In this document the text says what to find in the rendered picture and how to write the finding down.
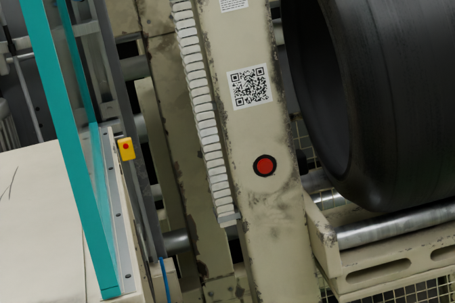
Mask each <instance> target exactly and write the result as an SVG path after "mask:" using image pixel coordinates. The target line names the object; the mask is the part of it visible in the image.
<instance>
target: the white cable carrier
mask: <svg viewBox="0 0 455 303"><path fill-rule="evenodd" d="M169 5H170V7H171V8H172V10H171V15H172V16H173V23H174V25H175V32H176V33H177V40H178V42H179V49H180V50H181V52H180V54H181V57H182V59H183V60H182V64H183V66H184V73H185V74H186V82H187V83H188V90H189V91H190V92H189V96H190V99H191V105H192V107H193V109H192V111H193V113H194V115H195V117H194V119H195V122H196V129H197V130H198V137H199V142H200V145H201V152H202V154H203V155H202V157H203V160H204V165H205V168H206V173H207V176H208V177H207V179H208V182H209V188H210V190H211V196H212V198H213V205H214V211H215V213H216V215H217V218H219V217H222V216H227V215H230V214H235V213H237V212H239V211H238V207H237V205H235V206H234V205H233V203H232V197H231V195H230V194H231V192H230V188H229V183H228V180H227V179H228V176H227V174H226V169H225V165H224V160H223V157H222V156H223V154H222V151H221V144H220V142H219V135H218V134H217V133H218V131H217V127H216V121H215V119H214V116H215V115H214V111H213V110H216V109H217V105H216V102H215V100H214V101H211V96H210V95H209V87H208V86H207V84H208V82H207V79H206V77H205V76H206V72H205V70H204V63H203V61H202V54H201V52H200V45H199V44H198V42H199V40H198V37H197V35H196V34H197V30H196V28H195V26H194V25H195V21H194V19H193V16H194V15H193V12H192V10H191V9H190V8H192V5H191V2H190V1H189V0H173V1H170V2H169ZM236 224H237V221H236V219H235V220H230V221H228V222H224V223H219V226H220V227H221V228H224V227H228V226H231V225H236Z"/></svg>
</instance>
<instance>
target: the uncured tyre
mask: <svg viewBox="0 0 455 303"><path fill-rule="evenodd" d="M279 3H280V17H281V23H282V32H283V37H284V45H285V49H286V56H287V60H288V65H289V69H290V75H291V78H292V83H293V86H294V89H295V94H296V96H297V101H298V104H299V108H300V111H301V115H302V117H303V121H304V123H305V127H306V129H307V133H308V135H309V138H310V141H311V144H312V145H313V148H314V151H315V153H316V156H317V157H318V160H319V162H320V164H321V166H322V168H323V170H324V172H325V174H326V176H327V177H328V179H329V181H330V182H331V184H332V186H333V187H334V188H335V189H336V190H337V192H338V193H339V194H340V195H341V196H343V197H344V198H345V199H347V200H349V201H350V202H353V203H354V204H356V205H358V206H360V207H361V208H363V209H365V210H367V211H369V212H396V211H399V210H403V209H406V208H411V207H414V206H419V205H422V204H426V203H429V202H434V201H437V200H442V199H445V198H447V197H452V196H455V0H279Z"/></svg>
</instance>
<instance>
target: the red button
mask: <svg viewBox="0 0 455 303"><path fill-rule="evenodd" d="M272 168H273V163H272V161H271V160H270V159H267V158H264V159H261V160H260V161H259V162H258V164H257V169H258V171H259V172H260V173H262V174H267V173H269V172H271V171H272Z"/></svg>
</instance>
